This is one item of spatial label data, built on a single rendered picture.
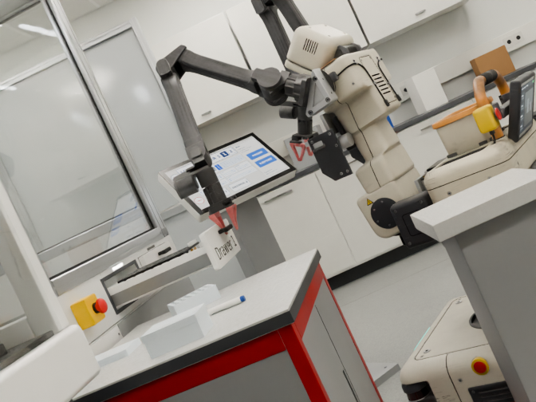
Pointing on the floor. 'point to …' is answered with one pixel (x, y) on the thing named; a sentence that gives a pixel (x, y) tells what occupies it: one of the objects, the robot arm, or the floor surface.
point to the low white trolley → (251, 349)
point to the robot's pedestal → (495, 266)
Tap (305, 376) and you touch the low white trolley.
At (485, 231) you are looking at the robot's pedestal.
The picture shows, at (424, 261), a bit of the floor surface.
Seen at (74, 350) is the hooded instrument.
